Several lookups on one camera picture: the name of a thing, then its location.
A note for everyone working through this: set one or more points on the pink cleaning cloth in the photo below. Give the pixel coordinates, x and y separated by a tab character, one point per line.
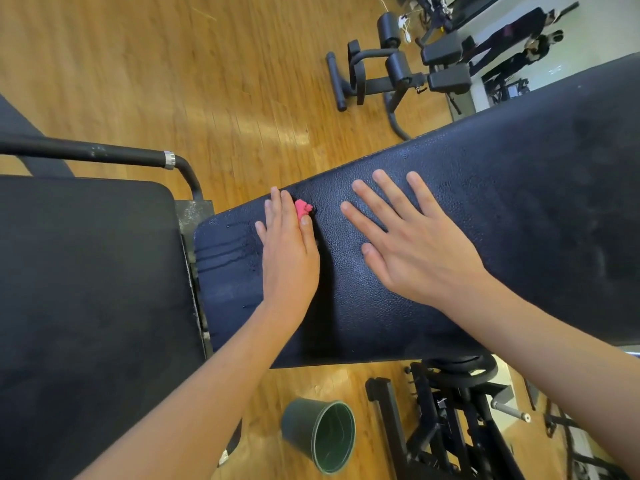
303	208

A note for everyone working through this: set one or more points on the dark green plastic bucket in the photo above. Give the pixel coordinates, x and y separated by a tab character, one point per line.
318	433

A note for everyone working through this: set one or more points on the person's right hand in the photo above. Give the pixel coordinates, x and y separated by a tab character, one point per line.
420	245

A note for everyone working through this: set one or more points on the black wall screen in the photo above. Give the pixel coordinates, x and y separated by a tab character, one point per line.
470	7

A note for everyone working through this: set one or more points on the person's left forearm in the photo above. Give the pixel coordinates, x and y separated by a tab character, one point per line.
190	415

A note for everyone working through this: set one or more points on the person's left hand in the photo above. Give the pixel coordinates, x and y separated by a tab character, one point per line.
290	265

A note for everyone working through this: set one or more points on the person's right forearm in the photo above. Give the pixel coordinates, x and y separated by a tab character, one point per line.
570	355

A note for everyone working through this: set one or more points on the black weight plate stack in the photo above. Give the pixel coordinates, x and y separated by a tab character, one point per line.
460	370

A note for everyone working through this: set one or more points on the black gym machine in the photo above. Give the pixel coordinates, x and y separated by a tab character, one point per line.
395	75

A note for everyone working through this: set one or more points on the large wall mirror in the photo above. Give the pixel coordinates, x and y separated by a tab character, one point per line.
540	45

